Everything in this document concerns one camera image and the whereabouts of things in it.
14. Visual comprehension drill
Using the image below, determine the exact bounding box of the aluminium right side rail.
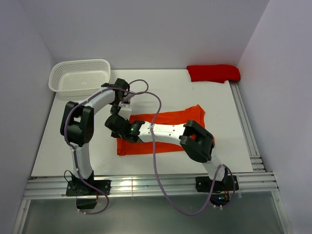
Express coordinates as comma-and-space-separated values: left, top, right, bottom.
230, 81, 266, 173

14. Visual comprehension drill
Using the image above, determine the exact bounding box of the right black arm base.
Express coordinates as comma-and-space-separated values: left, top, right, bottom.
195, 176, 239, 207

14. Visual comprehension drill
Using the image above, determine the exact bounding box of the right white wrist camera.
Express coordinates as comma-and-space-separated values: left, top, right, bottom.
118, 102, 132, 120

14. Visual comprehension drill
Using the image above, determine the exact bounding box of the orange t-shirt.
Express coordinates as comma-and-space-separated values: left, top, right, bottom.
117, 105, 205, 156

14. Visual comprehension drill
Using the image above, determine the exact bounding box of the white perforated plastic basket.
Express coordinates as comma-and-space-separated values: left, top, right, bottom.
48, 59, 111, 97

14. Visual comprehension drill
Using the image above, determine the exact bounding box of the red rolled t-shirt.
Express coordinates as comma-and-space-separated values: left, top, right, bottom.
187, 64, 241, 83

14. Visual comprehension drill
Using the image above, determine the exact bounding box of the aluminium rail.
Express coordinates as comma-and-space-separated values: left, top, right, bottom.
230, 81, 266, 173
22, 172, 279, 200

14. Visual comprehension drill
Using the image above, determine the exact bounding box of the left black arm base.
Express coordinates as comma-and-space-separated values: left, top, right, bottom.
65, 179, 111, 210

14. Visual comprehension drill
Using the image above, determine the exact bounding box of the aluminium front rail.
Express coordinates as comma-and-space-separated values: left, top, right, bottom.
22, 172, 279, 200

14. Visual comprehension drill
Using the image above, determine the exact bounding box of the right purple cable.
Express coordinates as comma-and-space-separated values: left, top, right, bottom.
121, 91, 236, 216

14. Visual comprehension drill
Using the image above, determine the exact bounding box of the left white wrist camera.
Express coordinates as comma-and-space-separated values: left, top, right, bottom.
122, 91, 135, 102

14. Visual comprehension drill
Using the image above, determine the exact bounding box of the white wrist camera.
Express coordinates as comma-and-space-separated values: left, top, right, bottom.
118, 102, 132, 120
122, 91, 135, 102

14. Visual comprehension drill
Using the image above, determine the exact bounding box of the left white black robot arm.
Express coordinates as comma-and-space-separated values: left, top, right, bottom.
60, 78, 130, 195

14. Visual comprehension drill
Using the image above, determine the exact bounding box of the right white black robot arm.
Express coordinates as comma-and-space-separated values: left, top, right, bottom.
105, 115, 228, 190

